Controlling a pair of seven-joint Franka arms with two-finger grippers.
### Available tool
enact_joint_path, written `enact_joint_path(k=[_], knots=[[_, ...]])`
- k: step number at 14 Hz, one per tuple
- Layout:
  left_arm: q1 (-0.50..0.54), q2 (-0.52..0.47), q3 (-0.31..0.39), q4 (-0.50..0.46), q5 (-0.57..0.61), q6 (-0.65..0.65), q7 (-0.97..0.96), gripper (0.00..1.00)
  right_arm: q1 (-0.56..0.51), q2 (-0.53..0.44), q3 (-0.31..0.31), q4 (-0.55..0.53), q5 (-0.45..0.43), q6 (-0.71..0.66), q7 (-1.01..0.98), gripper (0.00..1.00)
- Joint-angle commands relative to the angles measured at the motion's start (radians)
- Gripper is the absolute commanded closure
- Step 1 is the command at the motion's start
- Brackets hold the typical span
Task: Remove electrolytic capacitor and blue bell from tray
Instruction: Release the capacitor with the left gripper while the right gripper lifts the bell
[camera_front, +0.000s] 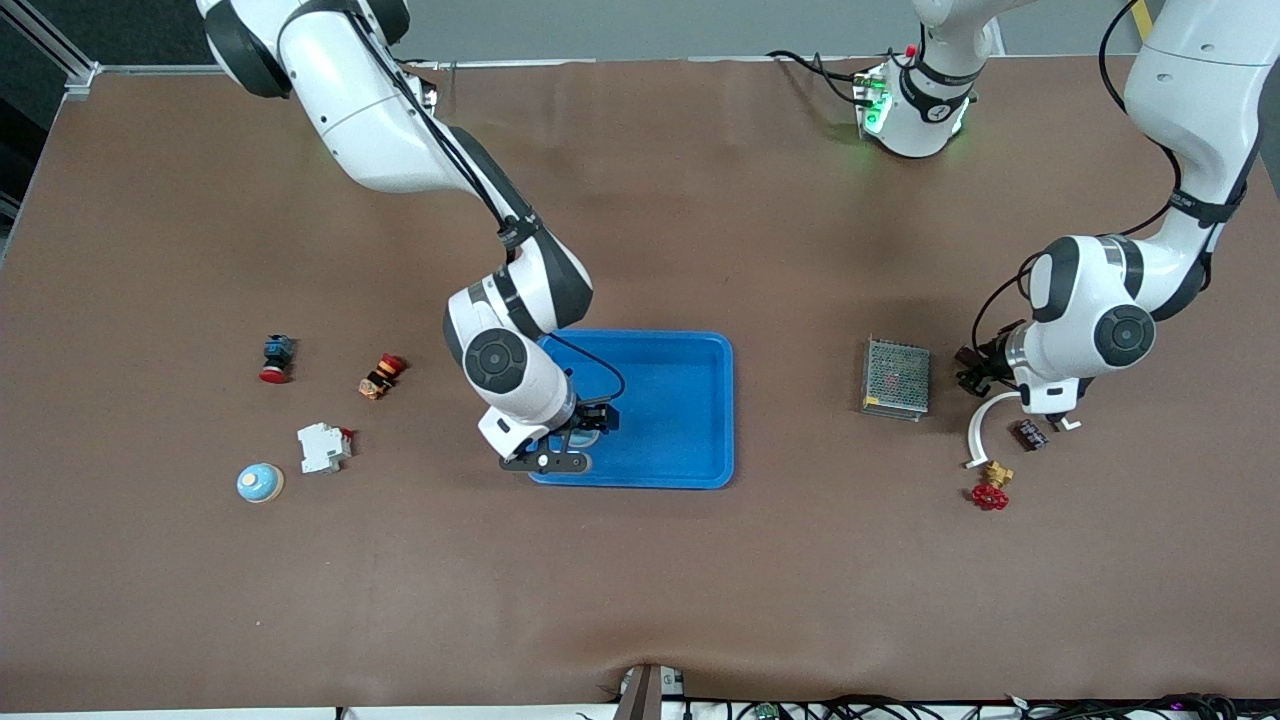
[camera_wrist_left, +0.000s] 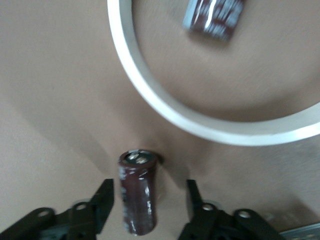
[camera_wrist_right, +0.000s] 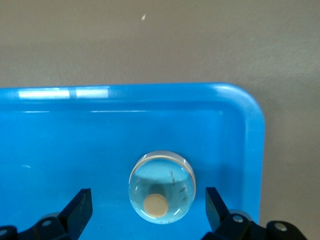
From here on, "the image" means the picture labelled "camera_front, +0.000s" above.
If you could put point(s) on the small green circuit board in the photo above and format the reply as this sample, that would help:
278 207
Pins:
766 712

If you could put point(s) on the brown table cover sheet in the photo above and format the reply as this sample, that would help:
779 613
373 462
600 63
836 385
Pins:
640 580

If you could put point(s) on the red push button blue body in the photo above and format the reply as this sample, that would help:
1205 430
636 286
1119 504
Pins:
277 352

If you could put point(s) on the aluminium frame corner bracket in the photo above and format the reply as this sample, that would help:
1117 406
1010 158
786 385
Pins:
82 80

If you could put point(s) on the blue plastic tray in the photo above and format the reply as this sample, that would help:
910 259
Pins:
680 400

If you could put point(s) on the white circuit breaker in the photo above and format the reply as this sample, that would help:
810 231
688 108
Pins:
322 448

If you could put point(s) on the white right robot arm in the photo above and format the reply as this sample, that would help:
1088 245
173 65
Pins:
360 110

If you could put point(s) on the white curved pipe clamp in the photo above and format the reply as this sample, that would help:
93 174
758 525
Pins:
975 430

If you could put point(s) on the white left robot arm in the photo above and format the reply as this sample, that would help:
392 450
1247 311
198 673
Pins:
1190 90

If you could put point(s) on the red yellow selector switch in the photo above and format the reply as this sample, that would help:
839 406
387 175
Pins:
380 377

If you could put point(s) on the brass valve red handwheel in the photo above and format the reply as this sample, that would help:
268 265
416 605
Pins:
990 496

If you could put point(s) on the black connector block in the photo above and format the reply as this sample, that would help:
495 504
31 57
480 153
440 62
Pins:
1030 434

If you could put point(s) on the metal mesh power supply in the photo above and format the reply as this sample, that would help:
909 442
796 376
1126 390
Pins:
895 380

